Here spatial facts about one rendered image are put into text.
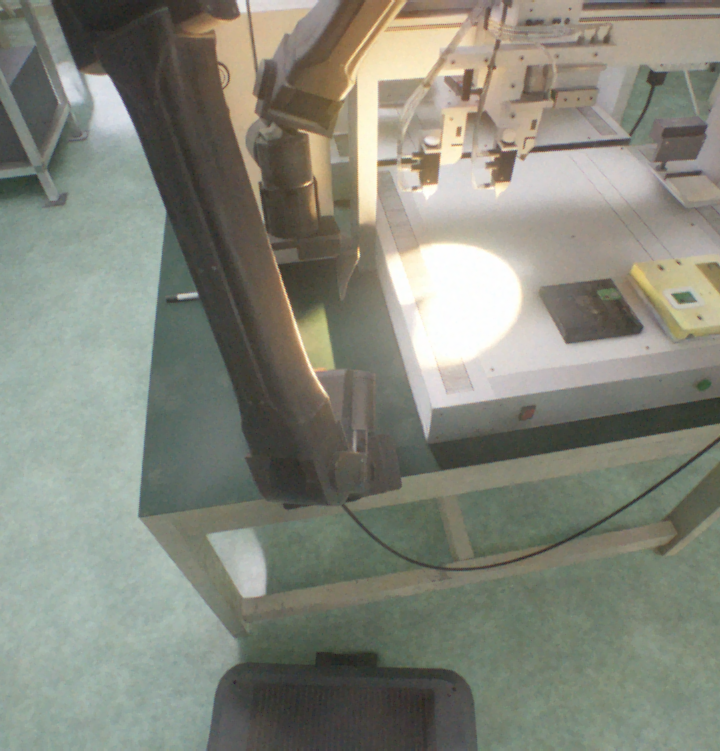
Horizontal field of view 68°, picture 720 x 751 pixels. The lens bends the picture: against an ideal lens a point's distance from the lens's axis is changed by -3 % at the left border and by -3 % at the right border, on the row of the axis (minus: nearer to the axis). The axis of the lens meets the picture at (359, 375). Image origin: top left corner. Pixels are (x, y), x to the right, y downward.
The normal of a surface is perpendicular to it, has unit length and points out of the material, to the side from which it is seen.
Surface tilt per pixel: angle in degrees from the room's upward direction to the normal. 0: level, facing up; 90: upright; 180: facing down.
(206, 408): 0
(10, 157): 90
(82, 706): 0
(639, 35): 90
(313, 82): 121
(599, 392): 90
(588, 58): 90
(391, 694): 0
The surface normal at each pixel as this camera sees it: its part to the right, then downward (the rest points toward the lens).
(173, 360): -0.01, -0.63
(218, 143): 0.88, -0.02
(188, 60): 0.91, 0.18
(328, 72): -0.04, 0.99
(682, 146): 0.17, 0.76
